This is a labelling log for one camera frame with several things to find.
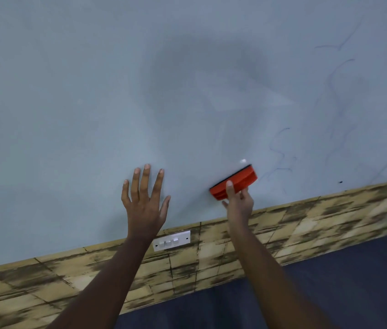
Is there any white wall switch plate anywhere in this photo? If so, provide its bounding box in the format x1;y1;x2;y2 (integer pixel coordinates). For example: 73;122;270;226
152;230;191;252

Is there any red board eraser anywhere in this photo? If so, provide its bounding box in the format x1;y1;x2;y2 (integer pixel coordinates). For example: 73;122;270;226
209;164;258;201

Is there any white whiteboard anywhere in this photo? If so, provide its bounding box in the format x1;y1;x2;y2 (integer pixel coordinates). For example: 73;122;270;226
0;0;387;271

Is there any wood pattern wall trim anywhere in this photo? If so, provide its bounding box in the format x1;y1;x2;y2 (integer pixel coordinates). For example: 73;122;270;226
0;177;387;329

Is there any person's right forearm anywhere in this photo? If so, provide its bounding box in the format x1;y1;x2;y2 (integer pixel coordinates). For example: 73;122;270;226
228;225;338;329

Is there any person's right hand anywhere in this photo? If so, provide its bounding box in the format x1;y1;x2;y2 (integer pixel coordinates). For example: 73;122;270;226
222;180;254;230

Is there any person's left forearm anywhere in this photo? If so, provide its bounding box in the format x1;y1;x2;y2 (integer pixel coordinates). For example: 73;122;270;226
47;236;156;329

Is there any person's left hand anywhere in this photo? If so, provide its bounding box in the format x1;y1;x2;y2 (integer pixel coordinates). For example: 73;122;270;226
121;164;172;241

